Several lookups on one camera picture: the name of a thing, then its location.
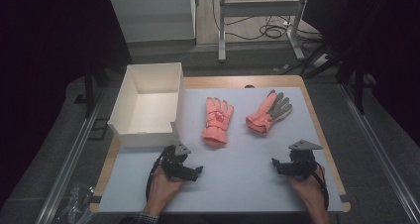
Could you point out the black metal stand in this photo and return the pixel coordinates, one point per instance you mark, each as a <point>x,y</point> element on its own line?
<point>89,88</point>
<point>358,85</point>

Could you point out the pink glove with red print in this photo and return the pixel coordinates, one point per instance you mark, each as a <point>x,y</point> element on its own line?
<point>216,125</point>

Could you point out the person's right hand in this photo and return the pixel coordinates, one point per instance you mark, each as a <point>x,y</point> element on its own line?
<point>308,192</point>

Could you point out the white cardboard box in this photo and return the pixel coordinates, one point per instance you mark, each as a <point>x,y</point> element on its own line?
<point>148,115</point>

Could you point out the white power strip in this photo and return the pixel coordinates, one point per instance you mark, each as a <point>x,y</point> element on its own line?
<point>322,60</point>

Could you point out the pink glove with grey palm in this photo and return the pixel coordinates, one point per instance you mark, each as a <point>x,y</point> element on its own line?
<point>264,116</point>

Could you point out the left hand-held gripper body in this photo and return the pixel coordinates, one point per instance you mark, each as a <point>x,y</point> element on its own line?
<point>173,163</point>

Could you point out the aluminium floor rail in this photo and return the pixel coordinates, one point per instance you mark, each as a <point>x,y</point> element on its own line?
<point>379,151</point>
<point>71,161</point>

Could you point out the grey metal desk frame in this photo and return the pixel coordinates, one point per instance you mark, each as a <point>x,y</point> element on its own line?
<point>261,8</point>

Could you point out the white cabinet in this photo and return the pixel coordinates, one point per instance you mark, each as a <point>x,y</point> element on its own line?
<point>152,17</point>

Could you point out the grey table mat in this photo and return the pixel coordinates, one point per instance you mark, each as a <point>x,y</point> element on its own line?
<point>241,184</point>

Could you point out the person's left hand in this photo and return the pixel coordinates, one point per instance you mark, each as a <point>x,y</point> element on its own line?
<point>163,191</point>

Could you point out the clear plastic bag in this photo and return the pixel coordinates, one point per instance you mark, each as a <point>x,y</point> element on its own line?
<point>76,204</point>

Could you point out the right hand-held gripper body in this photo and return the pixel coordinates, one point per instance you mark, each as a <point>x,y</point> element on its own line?
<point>298,161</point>

